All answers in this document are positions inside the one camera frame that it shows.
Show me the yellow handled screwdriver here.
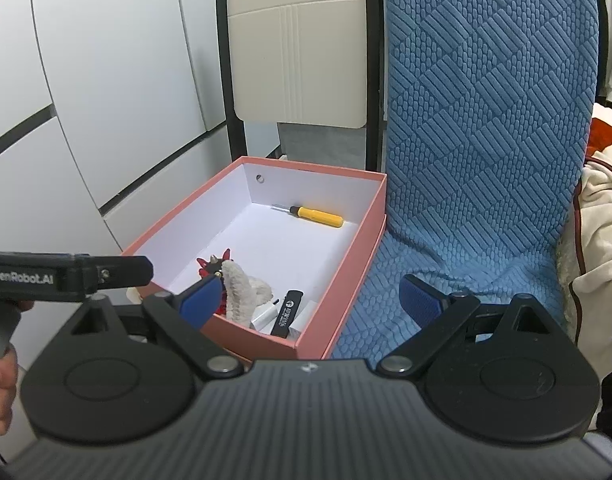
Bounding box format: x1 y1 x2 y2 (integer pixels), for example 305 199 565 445
270 202 345 229

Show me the blue quilted chair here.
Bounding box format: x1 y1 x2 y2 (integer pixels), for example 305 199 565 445
331 0 601 361

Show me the black tube with white print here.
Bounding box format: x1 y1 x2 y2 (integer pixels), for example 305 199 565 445
270 290 304 338

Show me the red white black blanket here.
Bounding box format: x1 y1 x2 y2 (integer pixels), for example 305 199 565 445
556 105 612 376

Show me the red toy with display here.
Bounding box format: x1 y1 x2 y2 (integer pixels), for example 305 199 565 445
196 247 234 316

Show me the pink cardboard box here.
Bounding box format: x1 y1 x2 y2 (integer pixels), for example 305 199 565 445
121 156 388 361

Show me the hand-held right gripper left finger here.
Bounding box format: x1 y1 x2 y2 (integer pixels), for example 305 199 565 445
71 275 244 378

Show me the white wardrobe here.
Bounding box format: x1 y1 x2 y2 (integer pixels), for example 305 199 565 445
0 0 282 256

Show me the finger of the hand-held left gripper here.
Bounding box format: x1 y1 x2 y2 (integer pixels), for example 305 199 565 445
97 255 154 293

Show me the white cube charger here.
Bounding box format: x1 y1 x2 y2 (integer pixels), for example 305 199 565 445
248 300 282 332

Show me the white fluffy toy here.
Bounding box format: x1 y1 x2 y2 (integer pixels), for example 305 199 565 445
218 259 274 328

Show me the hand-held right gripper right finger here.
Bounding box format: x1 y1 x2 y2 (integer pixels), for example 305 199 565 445
376 274 552 378

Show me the cream folding chair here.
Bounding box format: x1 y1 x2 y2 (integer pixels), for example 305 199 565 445
215 0 387 176

